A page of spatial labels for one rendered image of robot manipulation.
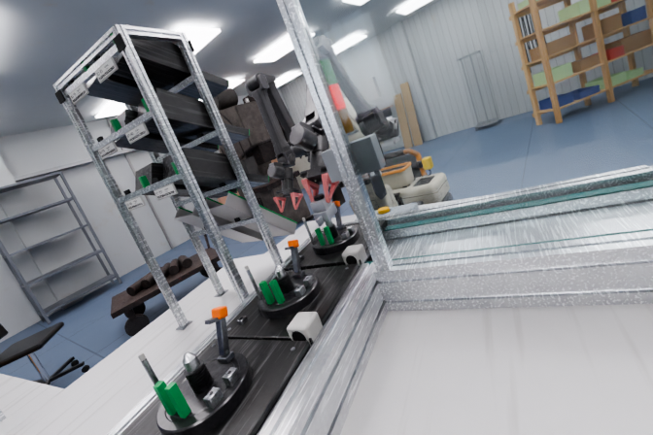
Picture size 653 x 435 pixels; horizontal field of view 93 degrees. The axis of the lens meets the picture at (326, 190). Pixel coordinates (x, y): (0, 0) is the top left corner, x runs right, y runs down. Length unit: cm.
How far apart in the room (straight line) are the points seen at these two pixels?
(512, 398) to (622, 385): 13
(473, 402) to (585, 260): 29
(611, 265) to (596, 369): 16
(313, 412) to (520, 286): 41
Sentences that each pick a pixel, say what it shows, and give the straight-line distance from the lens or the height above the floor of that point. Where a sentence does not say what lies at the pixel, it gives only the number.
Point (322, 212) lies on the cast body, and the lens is 86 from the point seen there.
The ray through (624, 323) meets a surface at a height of 86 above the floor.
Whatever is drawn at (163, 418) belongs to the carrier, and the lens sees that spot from 59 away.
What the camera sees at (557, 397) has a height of 86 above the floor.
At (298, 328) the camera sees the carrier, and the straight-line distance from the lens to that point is 58.
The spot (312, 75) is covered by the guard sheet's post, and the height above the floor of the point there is 139.
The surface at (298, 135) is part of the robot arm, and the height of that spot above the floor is 129.
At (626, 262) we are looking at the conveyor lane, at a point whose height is 93.
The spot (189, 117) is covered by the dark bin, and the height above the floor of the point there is 144.
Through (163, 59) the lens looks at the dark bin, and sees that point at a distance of 99.
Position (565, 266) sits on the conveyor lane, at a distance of 67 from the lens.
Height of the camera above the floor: 128
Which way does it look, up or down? 11 degrees down
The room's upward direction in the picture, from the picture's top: 21 degrees counter-clockwise
